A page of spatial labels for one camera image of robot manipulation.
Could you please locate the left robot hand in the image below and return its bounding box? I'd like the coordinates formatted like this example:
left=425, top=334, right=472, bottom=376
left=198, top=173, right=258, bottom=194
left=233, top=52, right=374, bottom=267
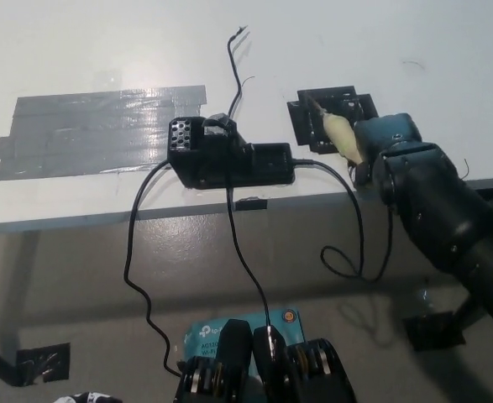
left=56, top=390, right=123, bottom=403

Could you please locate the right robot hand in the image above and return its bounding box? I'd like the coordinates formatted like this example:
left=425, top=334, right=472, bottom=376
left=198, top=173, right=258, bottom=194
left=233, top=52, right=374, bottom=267
left=349, top=112, right=423, bottom=186

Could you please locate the tape-wrapped soldering iron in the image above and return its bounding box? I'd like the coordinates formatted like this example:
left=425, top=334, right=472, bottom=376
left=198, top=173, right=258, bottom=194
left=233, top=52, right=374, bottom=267
left=307, top=95, right=367, bottom=167

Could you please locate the black soldering iron cable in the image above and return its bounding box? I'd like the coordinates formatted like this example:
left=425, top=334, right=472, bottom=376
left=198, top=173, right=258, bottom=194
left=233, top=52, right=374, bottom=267
left=291, top=157, right=395, bottom=283

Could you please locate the black robot torso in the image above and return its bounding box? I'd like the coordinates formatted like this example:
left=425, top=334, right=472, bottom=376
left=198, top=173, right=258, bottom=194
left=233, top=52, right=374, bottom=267
left=172, top=318, right=359, bottom=403

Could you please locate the black soldering station base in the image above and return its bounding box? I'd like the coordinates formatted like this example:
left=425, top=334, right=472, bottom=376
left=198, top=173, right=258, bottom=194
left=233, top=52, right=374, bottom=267
left=168, top=112, right=294, bottom=191

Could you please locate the black floor tape patch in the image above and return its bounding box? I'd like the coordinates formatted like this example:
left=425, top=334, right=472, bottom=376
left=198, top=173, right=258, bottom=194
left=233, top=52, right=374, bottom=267
left=401, top=311, right=465, bottom=352
left=16, top=343, right=71, bottom=384

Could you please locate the black iron holder plate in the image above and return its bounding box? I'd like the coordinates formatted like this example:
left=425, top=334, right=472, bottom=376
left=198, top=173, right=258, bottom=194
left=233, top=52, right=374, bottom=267
left=287, top=85, right=380, bottom=155

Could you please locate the teal router box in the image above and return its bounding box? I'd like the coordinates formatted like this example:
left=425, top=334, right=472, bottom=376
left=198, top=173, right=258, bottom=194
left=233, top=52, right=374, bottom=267
left=182, top=306, right=305, bottom=370

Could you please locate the small black tape strip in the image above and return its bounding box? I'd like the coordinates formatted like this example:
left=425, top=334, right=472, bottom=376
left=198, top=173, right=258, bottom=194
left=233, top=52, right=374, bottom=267
left=236, top=198, right=268, bottom=212

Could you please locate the black cable with frayed end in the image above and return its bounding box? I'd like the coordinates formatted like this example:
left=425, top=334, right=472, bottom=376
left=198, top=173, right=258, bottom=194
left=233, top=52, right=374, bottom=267
left=227, top=25, right=277, bottom=358

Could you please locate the black power cable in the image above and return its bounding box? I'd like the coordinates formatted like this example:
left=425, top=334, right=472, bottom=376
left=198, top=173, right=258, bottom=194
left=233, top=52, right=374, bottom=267
left=123, top=162, right=184, bottom=377

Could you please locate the grey duct tape patch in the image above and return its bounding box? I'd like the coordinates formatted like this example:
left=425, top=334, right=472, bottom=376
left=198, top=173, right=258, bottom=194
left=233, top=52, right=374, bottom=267
left=0, top=85, right=209, bottom=182

